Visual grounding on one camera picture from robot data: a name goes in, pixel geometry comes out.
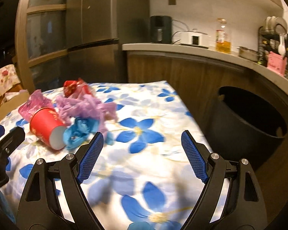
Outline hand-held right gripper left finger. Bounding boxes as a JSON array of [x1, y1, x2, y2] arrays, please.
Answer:
[[16, 132, 104, 230]]

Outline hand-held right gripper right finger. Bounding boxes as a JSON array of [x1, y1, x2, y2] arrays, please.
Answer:
[[181, 130, 267, 230]]

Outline red paper cup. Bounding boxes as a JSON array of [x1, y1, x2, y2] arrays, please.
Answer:
[[29, 108, 68, 150]]

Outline pink plastic bag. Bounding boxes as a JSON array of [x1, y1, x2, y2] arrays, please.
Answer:
[[18, 89, 54, 120]]

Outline black round trash bin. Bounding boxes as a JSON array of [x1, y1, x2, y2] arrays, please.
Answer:
[[210, 86, 288, 170]]

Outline purple disposable gloves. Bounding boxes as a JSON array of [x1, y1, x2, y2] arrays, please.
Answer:
[[55, 93, 118, 135]]

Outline red foil wrapper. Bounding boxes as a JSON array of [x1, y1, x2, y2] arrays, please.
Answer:
[[63, 77, 92, 99]]

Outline cardboard box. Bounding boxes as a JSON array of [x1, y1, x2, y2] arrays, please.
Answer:
[[0, 90, 29, 122]]

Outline blue floral tablecloth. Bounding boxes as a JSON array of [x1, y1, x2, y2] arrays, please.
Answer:
[[0, 80, 231, 230]]

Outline floral chair cover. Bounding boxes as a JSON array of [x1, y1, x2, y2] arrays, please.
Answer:
[[0, 64, 19, 93]]

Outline wooden base cabinet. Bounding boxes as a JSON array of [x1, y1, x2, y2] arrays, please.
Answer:
[[126, 51, 288, 221]]

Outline cooking oil bottle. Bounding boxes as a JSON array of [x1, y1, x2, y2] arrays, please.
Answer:
[[215, 18, 231, 54]]

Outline steel basin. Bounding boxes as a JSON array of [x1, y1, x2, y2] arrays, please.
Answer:
[[238, 46, 260, 61]]

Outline wooden glass panel door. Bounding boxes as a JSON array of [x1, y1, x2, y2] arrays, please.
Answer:
[[14, 0, 70, 94]]

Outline white electric cooker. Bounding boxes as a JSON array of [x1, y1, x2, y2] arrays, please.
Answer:
[[180, 29, 209, 47]]

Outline pink utensil holder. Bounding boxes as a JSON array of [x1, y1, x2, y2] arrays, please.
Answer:
[[266, 51, 286, 75]]

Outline black air fryer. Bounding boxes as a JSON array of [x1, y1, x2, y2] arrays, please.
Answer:
[[150, 16, 172, 44]]

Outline black dish rack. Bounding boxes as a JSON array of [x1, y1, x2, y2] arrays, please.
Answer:
[[258, 25, 288, 65]]

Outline white plastic ladle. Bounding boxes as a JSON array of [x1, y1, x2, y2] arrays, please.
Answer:
[[278, 34, 286, 54]]

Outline dark steel refrigerator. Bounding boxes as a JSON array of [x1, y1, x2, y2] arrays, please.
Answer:
[[60, 0, 151, 87]]

